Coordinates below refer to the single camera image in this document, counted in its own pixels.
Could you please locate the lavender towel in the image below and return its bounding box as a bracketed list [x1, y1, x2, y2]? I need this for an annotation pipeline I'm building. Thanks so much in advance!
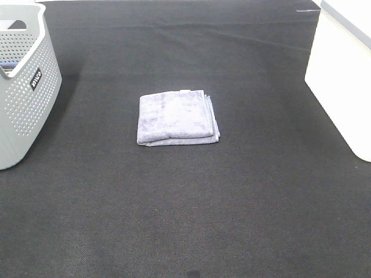
[137, 90, 220, 147]

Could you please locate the black fabric table mat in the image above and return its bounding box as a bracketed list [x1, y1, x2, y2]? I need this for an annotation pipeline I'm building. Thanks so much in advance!
[1, 1, 370, 277]

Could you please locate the grey perforated laundry basket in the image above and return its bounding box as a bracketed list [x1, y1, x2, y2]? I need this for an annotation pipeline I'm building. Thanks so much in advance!
[1, 1, 62, 170]

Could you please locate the white storage box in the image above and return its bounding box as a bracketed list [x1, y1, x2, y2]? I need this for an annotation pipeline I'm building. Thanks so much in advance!
[304, 1, 370, 162]

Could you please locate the blue towel inside basket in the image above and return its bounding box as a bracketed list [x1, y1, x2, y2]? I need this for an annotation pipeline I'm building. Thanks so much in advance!
[0, 61, 17, 71]

